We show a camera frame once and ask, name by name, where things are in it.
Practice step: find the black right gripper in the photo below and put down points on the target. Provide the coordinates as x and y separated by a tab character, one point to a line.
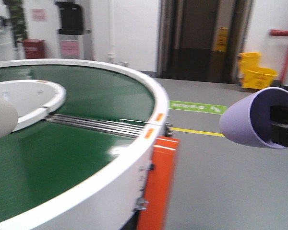
279	127

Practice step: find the lavender plastic cup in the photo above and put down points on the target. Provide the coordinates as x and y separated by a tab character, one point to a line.
247	122

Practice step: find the beige plastic cup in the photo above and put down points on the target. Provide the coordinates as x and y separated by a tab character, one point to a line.
8	117

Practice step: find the orange conveyor side panel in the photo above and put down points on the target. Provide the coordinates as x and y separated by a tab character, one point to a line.
159	184

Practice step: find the white outer conveyor rim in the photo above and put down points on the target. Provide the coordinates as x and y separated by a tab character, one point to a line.
107	199

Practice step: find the yellow mop bucket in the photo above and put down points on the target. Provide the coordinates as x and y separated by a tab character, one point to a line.
254	76

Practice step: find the black silver water dispenser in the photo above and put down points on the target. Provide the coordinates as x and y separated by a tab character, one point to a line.
75	33

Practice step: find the red fire extinguisher cabinet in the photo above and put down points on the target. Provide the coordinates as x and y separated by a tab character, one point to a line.
34	48

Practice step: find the green potted plant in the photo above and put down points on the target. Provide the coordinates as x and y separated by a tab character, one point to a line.
17	20

